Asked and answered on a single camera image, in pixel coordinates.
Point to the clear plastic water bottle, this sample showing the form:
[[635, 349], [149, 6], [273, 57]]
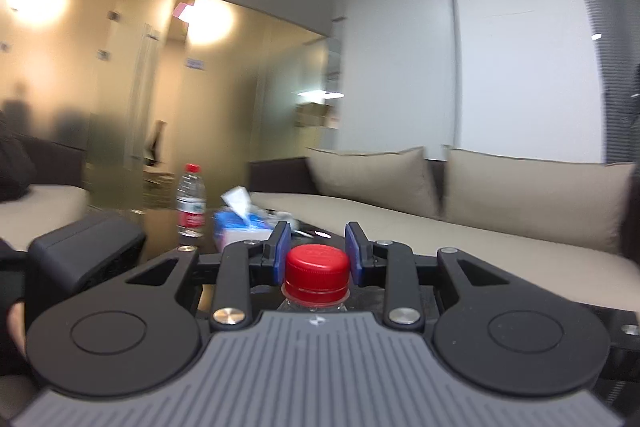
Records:
[[312, 305], [191, 207]]

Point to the white and blue tissue box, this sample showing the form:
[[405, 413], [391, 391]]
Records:
[[239, 227]]

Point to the beige sofa cushion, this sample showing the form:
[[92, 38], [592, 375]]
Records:
[[535, 202], [372, 179]]

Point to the red bottle cap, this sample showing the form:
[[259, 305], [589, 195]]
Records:
[[316, 272], [192, 168]]

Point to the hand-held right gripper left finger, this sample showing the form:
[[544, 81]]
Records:
[[281, 254]]

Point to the frosted glass door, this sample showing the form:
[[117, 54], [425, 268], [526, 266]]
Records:
[[142, 107]]

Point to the beige and brown sofa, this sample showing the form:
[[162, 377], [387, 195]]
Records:
[[45, 207], [380, 217]]

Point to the person's left hand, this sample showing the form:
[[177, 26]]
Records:
[[16, 329]]

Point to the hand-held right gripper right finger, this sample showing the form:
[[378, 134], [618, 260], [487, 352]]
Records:
[[356, 254]]

